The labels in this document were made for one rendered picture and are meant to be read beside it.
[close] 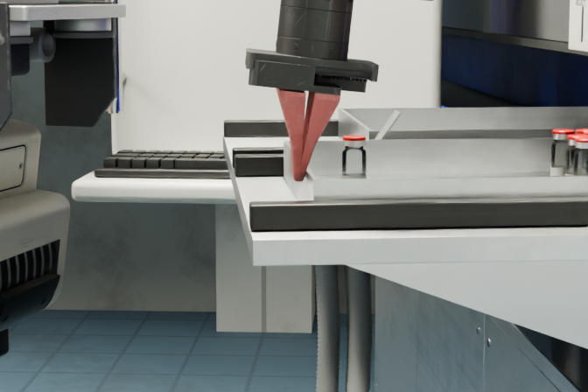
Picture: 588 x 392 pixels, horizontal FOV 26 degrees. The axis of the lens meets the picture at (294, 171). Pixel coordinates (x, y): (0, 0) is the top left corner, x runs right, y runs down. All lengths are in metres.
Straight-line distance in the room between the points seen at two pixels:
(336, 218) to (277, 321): 3.09
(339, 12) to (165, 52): 0.96
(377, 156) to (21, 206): 0.52
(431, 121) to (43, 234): 0.50
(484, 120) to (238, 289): 2.49
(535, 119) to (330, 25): 0.66
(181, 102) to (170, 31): 0.11
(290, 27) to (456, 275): 0.24
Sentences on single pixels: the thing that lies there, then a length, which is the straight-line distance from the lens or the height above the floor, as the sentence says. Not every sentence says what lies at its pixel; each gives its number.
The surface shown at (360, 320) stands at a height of 0.53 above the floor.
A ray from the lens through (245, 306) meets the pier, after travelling 4.02.
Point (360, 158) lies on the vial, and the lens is 1.13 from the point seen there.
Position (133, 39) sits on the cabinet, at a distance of 1.94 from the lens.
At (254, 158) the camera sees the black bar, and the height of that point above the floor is 0.90.
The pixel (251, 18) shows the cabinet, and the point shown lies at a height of 1.02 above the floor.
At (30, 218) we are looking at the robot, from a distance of 1.57.
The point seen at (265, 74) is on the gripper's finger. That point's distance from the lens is 0.98.
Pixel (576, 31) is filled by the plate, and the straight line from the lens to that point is 1.50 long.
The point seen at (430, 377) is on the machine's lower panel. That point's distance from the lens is 2.40.
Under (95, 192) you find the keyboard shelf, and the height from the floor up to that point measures 0.79.
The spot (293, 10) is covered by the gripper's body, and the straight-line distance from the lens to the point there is 0.99.
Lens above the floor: 1.05
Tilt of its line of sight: 8 degrees down
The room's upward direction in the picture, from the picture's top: straight up
